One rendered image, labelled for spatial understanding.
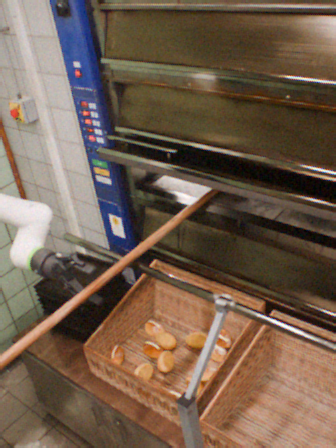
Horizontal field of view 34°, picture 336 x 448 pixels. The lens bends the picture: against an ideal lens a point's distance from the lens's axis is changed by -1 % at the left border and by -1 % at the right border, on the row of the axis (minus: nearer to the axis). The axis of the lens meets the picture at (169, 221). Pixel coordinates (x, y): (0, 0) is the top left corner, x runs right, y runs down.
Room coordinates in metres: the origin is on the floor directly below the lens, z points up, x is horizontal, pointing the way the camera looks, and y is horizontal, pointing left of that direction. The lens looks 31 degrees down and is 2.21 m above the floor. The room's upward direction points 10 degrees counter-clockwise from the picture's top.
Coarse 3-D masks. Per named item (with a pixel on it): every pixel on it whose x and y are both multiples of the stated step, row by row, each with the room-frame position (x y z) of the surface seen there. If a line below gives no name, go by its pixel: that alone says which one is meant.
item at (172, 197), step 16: (144, 192) 1.94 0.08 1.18; (160, 192) 1.91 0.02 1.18; (176, 192) 1.89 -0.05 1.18; (176, 208) 1.83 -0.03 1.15; (208, 208) 1.73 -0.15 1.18; (224, 208) 1.71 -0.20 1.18; (240, 224) 1.61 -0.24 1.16; (256, 224) 1.57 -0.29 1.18; (272, 224) 1.55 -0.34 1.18; (288, 224) 1.54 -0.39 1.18; (288, 240) 1.48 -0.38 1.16; (304, 240) 1.43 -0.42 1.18; (320, 240) 1.42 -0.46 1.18
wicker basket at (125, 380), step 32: (160, 288) 1.88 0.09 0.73; (224, 288) 1.67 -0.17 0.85; (128, 320) 1.77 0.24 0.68; (160, 320) 1.84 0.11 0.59; (192, 320) 1.74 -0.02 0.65; (96, 352) 1.56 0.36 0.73; (128, 352) 1.68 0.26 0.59; (192, 352) 1.62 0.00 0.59; (128, 384) 1.45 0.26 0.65; (160, 384) 1.47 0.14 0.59
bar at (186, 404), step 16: (80, 240) 1.67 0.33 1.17; (112, 256) 1.54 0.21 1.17; (144, 272) 1.43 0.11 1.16; (160, 272) 1.40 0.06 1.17; (192, 288) 1.30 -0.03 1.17; (224, 304) 1.20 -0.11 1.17; (240, 304) 1.19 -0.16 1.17; (224, 320) 1.20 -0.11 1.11; (256, 320) 1.13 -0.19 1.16; (272, 320) 1.10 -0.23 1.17; (304, 336) 1.02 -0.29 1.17; (320, 336) 1.01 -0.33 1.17; (208, 352) 1.14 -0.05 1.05; (192, 384) 1.10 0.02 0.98; (176, 400) 1.07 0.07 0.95; (192, 400) 1.06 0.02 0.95; (192, 416) 1.06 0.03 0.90; (192, 432) 1.05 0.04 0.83
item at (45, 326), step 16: (208, 192) 1.80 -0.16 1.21; (192, 208) 1.71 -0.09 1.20; (176, 224) 1.64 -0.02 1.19; (128, 256) 1.47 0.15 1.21; (112, 272) 1.41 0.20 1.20; (96, 288) 1.35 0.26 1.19; (48, 320) 1.22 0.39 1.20; (32, 336) 1.17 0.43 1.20; (16, 352) 1.12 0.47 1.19; (0, 368) 1.08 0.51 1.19
